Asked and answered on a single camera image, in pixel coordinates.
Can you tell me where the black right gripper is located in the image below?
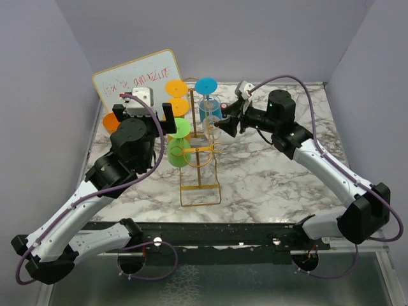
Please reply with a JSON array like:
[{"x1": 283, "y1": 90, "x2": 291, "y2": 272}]
[{"x1": 214, "y1": 99, "x2": 279, "y2": 138}]

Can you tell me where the frosted clear tumbler glass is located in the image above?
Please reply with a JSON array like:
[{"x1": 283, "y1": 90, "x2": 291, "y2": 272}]
[{"x1": 201, "y1": 115, "x2": 222, "y2": 140}]

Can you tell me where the blue plastic wine glass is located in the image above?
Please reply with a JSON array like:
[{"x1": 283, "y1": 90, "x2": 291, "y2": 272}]
[{"x1": 194, "y1": 78, "x2": 222, "y2": 122}]

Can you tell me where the orange plastic wine glass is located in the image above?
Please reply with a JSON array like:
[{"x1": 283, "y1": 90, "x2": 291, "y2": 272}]
[{"x1": 102, "y1": 112, "x2": 120, "y2": 135}]

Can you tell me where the yellow plastic wine glass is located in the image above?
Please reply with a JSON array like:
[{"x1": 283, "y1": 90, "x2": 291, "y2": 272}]
[
  {"x1": 165, "y1": 80, "x2": 189, "y2": 98},
  {"x1": 168, "y1": 98, "x2": 189, "y2": 118}
]

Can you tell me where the green plastic wine glass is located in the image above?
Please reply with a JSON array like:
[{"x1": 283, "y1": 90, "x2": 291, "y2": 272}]
[{"x1": 167, "y1": 118, "x2": 191, "y2": 168}]

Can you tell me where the clear champagne flute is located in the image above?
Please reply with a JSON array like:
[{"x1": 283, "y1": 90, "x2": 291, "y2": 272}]
[{"x1": 296, "y1": 96, "x2": 309, "y2": 109}]

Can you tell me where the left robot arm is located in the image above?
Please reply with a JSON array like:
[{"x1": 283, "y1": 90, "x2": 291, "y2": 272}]
[{"x1": 11, "y1": 102, "x2": 177, "y2": 286}]

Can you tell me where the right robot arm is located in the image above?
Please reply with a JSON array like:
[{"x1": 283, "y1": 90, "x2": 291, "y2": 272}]
[{"x1": 215, "y1": 90, "x2": 391, "y2": 249}]

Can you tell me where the small bottle with red cap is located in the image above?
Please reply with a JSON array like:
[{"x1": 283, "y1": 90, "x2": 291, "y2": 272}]
[{"x1": 220, "y1": 103, "x2": 228, "y2": 118}]

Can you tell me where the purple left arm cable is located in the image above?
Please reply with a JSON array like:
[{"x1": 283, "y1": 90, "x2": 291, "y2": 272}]
[{"x1": 15, "y1": 92, "x2": 166, "y2": 285}]

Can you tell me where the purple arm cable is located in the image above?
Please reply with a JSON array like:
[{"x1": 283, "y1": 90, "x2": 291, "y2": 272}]
[
  {"x1": 15, "y1": 92, "x2": 166, "y2": 285},
  {"x1": 250, "y1": 75, "x2": 404, "y2": 242}
]

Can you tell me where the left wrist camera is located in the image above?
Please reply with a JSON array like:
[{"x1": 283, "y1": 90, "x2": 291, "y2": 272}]
[{"x1": 119, "y1": 87, "x2": 157, "y2": 120}]

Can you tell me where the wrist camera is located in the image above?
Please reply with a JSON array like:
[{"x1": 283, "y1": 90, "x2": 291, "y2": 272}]
[
  {"x1": 119, "y1": 87, "x2": 157, "y2": 120},
  {"x1": 235, "y1": 80, "x2": 254, "y2": 114}
]

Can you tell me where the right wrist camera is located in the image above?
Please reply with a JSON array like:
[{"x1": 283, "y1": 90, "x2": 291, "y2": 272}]
[{"x1": 235, "y1": 80, "x2": 254, "y2": 114}]

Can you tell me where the small whiteboard with yellow frame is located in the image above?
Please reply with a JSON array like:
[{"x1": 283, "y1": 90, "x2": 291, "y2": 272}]
[{"x1": 92, "y1": 49, "x2": 181, "y2": 112}]

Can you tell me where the gold wire wine glass rack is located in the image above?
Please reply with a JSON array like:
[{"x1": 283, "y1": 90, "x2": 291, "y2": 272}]
[{"x1": 176, "y1": 78, "x2": 222, "y2": 207}]

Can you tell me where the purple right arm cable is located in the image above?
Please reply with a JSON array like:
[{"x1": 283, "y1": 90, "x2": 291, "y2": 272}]
[{"x1": 250, "y1": 75, "x2": 404, "y2": 242}]

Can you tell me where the black front rail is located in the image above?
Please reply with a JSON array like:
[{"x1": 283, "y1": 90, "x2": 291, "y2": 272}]
[{"x1": 107, "y1": 221, "x2": 330, "y2": 266}]

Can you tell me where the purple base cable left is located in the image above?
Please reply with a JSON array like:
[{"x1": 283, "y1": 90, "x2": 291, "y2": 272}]
[{"x1": 117, "y1": 240, "x2": 179, "y2": 281}]

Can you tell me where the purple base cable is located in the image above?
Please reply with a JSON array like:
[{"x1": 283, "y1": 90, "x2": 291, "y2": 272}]
[
  {"x1": 117, "y1": 240, "x2": 179, "y2": 281},
  {"x1": 296, "y1": 244, "x2": 360, "y2": 280}
]

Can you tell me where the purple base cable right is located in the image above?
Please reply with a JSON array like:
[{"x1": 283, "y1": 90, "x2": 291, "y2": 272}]
[{"x1": 296, "y1": 244, "x2": 360, "y2": 280}]

